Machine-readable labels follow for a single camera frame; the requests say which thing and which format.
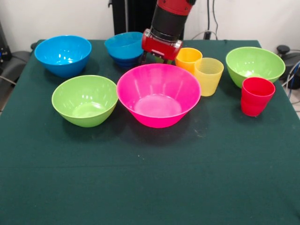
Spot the grey pedestal foot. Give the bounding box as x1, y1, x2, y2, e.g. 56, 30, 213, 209
7, 50, 32, 82
276, 45, 300, 79

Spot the black wall plug cable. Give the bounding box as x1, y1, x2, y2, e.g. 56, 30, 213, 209
191, 0, 218, 40

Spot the large pink plastic bowl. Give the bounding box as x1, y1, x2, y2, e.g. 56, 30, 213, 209
116, 63, 202, 129

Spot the large blue plastic bowl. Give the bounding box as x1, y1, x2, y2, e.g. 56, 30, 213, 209
34, 35, 92, 78

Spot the red plastic cup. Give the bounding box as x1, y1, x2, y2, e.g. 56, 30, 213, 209
241, 77, 276, 117

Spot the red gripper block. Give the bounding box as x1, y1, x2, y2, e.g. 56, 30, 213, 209
140, 28, 183, 66

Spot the bundle of floor cables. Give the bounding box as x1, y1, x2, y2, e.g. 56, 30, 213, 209
281, 60, 300, 99

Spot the small dark blue bowl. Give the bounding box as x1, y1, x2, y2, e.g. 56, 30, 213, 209
109, 52, 143, 69

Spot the dark green tablecloth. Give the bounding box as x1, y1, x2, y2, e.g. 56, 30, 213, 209
0, 39, 300, 225

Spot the orange-yellow plastic cup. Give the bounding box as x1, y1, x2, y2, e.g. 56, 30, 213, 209
175, 47, 203, 73

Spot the small light blue bowl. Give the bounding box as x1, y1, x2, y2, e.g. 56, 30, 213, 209
104, 31, 144, 60

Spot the pale yellow translucent cup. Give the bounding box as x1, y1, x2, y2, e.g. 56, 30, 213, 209
194, 57, 225, 97

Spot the green plastic bowl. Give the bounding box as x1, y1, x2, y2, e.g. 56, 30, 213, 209
51, 75, 120, 128
225, 46, 286, 89

